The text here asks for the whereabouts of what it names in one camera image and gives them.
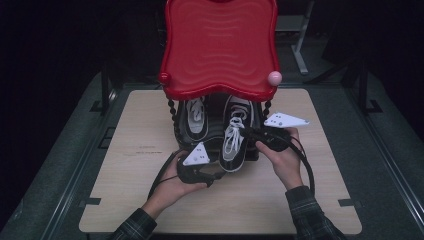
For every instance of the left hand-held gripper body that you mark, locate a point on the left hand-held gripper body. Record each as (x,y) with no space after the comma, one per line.
(196,156)

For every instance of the red and black shoe rack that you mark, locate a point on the red and black shoe rack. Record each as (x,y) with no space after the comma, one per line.
(220,50)

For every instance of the black canvas sneaker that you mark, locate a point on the black canvas sneaker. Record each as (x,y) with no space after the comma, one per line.
(235,140)
(195,116)

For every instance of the person's right hand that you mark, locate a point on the person's right hand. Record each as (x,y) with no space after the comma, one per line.
(286,166)

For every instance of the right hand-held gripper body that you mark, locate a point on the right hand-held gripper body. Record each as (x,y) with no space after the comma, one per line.
(276,135)

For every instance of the black metal post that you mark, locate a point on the black metal post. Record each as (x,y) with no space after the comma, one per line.
(105,90)
(364,90)

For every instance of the person's left hand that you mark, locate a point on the person's left hand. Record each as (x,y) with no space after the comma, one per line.
(173,191)

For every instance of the grey metal stand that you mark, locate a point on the grey metal stand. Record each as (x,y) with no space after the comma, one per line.
(301,50)

